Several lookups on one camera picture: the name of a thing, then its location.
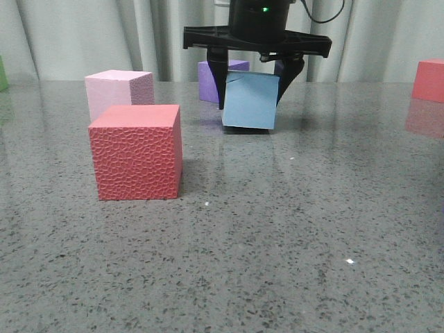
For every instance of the grey-green curtain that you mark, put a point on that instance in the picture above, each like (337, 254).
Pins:
(372, 41)

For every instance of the cracked light blue foam cube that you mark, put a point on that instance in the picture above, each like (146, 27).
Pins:
(250, 100)

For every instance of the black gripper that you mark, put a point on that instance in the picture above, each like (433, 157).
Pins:
(257, 26)

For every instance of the far purple foam cube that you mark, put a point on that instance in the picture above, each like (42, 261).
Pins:
(207, 86)

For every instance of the near textured red foam cube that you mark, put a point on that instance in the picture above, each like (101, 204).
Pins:
(137, 152)

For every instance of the green foam cube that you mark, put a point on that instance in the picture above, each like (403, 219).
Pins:
(3, 77)

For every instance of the pink foam cube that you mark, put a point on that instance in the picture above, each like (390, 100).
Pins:
(118, 87)

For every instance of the far red foam cube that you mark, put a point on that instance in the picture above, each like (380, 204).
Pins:
(428, 83)

